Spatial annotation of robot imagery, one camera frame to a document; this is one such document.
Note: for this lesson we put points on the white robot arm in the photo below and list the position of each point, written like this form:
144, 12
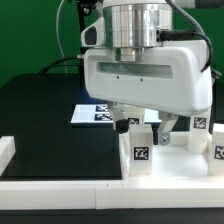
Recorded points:
135, 57

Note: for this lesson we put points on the white square table top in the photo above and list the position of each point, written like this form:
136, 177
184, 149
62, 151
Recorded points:
173, 160

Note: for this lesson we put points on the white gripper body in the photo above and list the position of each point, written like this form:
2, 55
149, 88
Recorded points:
170, 78

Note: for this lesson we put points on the white left obstacle block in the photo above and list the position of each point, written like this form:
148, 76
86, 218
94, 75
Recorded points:
7, 151

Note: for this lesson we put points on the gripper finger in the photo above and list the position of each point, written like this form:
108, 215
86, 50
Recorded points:
168, 121
120, 120

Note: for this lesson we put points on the black camera pole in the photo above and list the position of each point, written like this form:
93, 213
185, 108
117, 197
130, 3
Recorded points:
84, 8

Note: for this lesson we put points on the white paper with tags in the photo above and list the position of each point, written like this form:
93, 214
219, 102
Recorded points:
99, 114

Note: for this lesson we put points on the white front obstacle bar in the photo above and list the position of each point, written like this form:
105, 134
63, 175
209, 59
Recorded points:
138, 194

